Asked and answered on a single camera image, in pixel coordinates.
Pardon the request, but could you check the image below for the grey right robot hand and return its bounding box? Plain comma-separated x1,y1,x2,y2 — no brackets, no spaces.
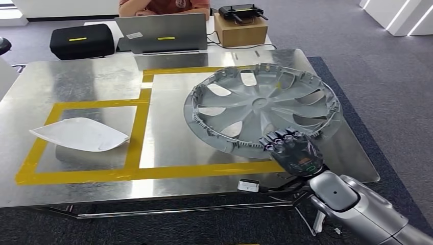
258,127,325,178

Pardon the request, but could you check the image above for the grey plastic wheel cover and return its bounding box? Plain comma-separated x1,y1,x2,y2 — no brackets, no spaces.
183,63,344,160

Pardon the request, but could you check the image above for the white curved plastic part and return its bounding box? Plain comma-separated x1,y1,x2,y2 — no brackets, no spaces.
29,117,130,153

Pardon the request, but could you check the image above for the clear plastic film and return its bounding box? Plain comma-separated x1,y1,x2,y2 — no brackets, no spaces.
270,135,324,177

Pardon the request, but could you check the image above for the white power strip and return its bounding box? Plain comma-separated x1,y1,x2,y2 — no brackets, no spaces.
312,211,326,236

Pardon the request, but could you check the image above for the brown cardboard box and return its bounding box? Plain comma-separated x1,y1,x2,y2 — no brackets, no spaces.
214,13,269,48

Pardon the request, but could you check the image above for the black router with antennas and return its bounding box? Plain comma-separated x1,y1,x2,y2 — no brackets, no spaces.
218,4,269,25

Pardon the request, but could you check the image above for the yellow bench marking tape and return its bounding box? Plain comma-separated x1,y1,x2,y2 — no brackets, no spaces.
15,66,285,186

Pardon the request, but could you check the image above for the silver laptop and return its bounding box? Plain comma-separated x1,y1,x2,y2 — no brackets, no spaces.
115,13,208,55

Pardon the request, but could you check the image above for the person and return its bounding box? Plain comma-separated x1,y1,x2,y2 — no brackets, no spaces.
118,0,211,17

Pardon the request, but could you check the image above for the black flat pad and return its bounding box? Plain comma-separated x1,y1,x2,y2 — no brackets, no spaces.
116,37,132,53

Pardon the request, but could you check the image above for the black case with yellow label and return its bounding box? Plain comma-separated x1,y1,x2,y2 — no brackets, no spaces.
50,23,116,61

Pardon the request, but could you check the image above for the white panel desk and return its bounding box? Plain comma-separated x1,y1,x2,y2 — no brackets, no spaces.
0,57,19,102

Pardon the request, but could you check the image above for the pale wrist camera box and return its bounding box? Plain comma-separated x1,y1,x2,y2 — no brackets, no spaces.
237,179,260,193

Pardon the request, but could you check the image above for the thin white cable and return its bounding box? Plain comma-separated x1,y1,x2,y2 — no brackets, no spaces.
267,195,318,236

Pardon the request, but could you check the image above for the black router cable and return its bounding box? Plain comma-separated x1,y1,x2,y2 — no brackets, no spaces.
206,31,277,51

